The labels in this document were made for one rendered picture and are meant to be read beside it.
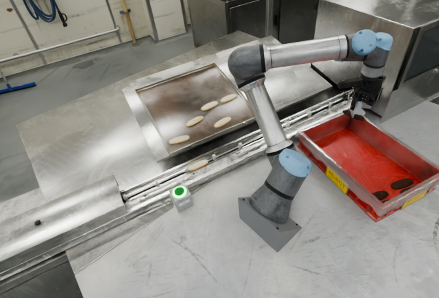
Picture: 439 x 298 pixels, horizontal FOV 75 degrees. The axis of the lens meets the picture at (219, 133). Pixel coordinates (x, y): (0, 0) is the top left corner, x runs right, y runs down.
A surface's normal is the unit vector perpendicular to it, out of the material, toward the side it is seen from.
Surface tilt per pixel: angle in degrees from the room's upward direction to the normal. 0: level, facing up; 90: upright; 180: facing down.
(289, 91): 10
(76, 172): 0
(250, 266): 0
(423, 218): 0
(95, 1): 90
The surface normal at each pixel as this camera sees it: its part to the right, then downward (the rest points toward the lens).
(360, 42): -0.15, 0.11
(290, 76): -0.01, -0.64
